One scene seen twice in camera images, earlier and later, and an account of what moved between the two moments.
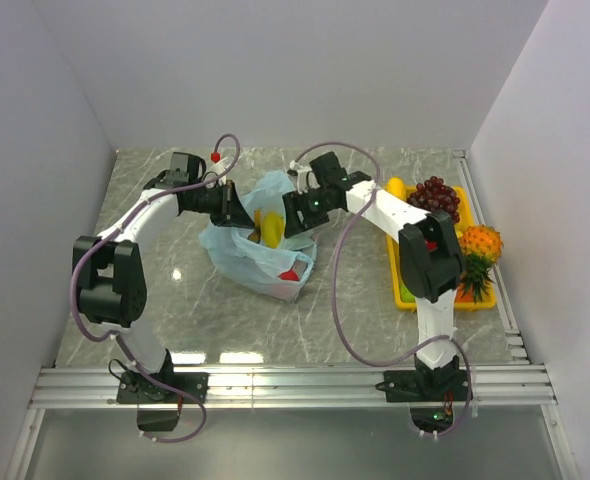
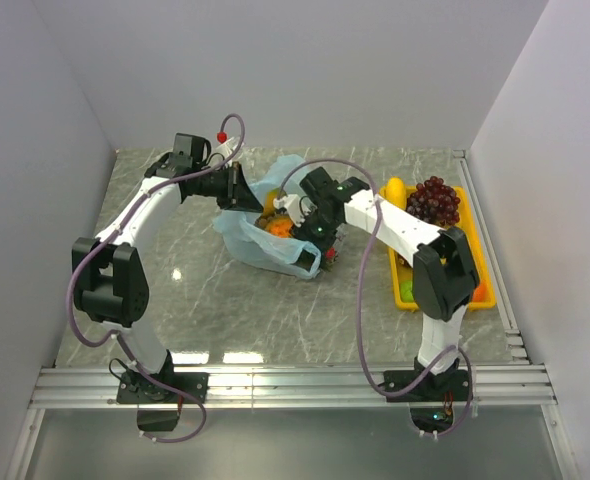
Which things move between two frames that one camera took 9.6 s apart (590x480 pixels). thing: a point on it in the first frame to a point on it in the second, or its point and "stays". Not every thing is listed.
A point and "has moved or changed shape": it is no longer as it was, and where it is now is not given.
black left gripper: x=231 y=212 to x=238 y=196
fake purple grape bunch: x=432 y=195 stays
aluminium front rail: x=500 y=387 stays
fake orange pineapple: x=480 y=247 to x=277 y=225
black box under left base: x=157 y=420 stays
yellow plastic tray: x=465 y=223 stays
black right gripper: x=293 y=203 to x=304 y=233
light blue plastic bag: x=281 y=272 has moved or changed shape
